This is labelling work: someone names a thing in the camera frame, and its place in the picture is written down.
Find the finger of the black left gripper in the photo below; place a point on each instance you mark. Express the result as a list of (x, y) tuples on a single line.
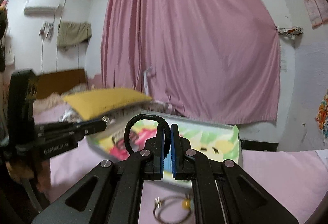
[(86, 127)]

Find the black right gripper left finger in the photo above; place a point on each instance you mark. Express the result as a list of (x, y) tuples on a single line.
[(111, 192)]

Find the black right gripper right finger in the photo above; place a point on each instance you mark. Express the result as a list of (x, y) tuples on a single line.
[(224, 192)]

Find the person's left hand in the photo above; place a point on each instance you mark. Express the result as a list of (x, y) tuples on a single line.
[(19, 171)]

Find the yellow pillow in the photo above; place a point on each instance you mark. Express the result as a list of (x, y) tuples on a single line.
[(94, 103)]

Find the colourful floral cloth liner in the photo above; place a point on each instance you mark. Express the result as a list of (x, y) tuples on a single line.
[(217, 142)]

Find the brown wooden headboard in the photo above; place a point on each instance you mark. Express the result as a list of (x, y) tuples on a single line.
[(59, 82)]

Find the pink bed sheet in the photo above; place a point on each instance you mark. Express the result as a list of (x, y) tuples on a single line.
[(298, 180)]

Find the olive hanging cloth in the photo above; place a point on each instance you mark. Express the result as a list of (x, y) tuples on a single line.
[(71, 34)]

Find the white air conditioner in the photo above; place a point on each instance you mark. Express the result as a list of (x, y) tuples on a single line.
[(41, 7)]

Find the pink curtain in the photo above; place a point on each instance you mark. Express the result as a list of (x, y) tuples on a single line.
[(213, 60)]

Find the colourful wall sticker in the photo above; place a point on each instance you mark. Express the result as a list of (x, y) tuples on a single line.
[(322, 116)]

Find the small wall shelf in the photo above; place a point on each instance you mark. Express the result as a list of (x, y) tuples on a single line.
[(290, 32)]

